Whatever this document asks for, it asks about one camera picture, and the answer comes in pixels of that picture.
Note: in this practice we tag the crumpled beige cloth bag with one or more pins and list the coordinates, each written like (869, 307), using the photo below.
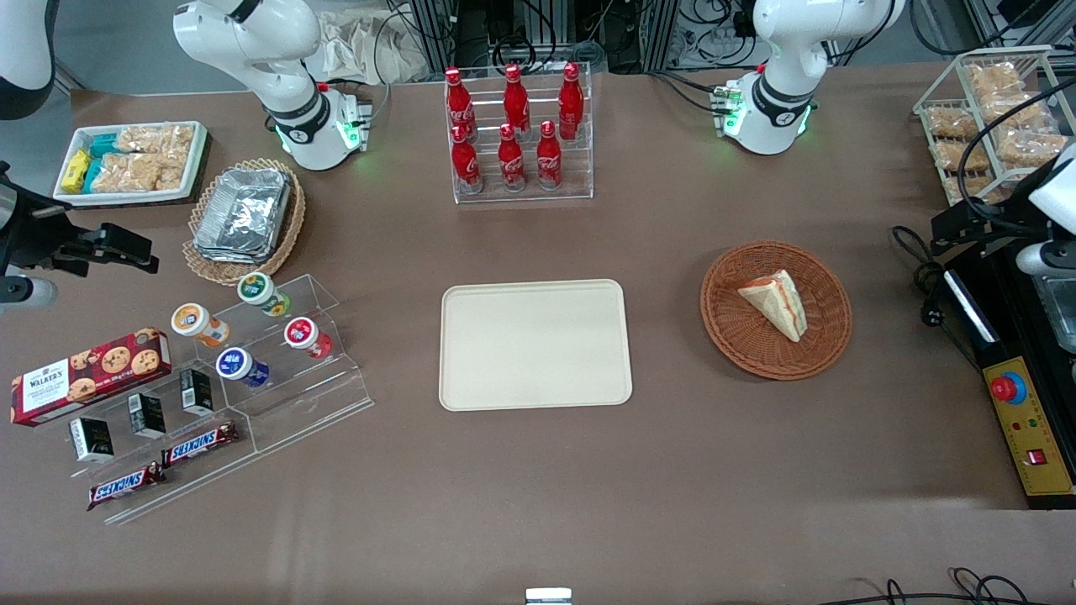
(353, 46)

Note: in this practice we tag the aluminium frame equipment rack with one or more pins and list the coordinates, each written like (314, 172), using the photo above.
(588, 34)

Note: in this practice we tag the red Walkers cookie box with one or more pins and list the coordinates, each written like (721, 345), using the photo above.
(84, 378)

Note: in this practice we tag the red cola bottle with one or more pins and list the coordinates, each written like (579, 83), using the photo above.
(515, 99)
(548, 158)
(466, 164)
(510, 161)
(458, 101)
(571, 99)

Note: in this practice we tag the light tan wicker basket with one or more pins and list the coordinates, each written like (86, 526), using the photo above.
(290, 227)

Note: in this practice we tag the black sealing machine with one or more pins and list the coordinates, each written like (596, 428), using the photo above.
(1009, 328)

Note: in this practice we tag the stack of foil trays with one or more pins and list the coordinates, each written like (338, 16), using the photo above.
(244, 214)

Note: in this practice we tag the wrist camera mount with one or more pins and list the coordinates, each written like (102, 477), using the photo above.
(25, 291)
(1046, 258)

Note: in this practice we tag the white rectangular snack tray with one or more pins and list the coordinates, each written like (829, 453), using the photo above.
(197, 160)

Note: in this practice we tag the Snickers chocolate bar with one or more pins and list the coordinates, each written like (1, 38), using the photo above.
(197, 444)
(126, 486)

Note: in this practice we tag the orange lid yogurt cup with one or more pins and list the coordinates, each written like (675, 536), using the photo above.
(192, 321)

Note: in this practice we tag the clear stepped acrylic display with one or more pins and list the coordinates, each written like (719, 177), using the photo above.
(294, 403)

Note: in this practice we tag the green lid yogurt cup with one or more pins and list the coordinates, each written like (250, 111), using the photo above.
(256, 290)

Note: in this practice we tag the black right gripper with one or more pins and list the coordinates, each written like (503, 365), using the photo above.
(34, 238)

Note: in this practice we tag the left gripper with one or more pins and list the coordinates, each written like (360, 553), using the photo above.
(990, 221)

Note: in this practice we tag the brown round wicker basket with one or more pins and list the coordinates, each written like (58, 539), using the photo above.
(740, 336)

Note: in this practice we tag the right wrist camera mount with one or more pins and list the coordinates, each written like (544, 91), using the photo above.
(25, 291)

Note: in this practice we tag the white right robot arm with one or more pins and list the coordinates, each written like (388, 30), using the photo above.
(252, 42)

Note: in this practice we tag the small black carton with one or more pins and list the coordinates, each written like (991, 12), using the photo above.
(197, 391)
(147, 415)
(91, 439)

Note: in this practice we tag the yellow snack pack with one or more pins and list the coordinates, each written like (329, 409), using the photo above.
(76, 170)

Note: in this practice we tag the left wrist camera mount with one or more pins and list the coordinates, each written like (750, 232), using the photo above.
(1046, 258)

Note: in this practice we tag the clear bag rice crackers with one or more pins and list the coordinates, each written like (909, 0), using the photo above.
(126, 172)
(155, 139)

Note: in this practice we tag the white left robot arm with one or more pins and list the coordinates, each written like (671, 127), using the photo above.
(786, 50)

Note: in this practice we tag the teal snack pack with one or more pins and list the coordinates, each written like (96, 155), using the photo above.
(103, 146)
(92, 175)

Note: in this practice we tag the beige rectangular plastic tray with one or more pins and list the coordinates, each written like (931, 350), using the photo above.
(534, 344)

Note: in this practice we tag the shiny steel pan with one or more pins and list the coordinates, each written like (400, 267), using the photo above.
(1061, 315)

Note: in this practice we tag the triangular white bread sandwich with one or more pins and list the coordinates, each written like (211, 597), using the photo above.
(777, 302)

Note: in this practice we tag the red lid yogurt cup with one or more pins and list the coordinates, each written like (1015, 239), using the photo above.
(301, 334)

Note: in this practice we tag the clear acrylic bottle rack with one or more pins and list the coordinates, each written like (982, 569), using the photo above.
(580, 168)

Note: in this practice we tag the blue lid yogurt cup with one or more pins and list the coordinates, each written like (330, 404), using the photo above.
(235, 365)

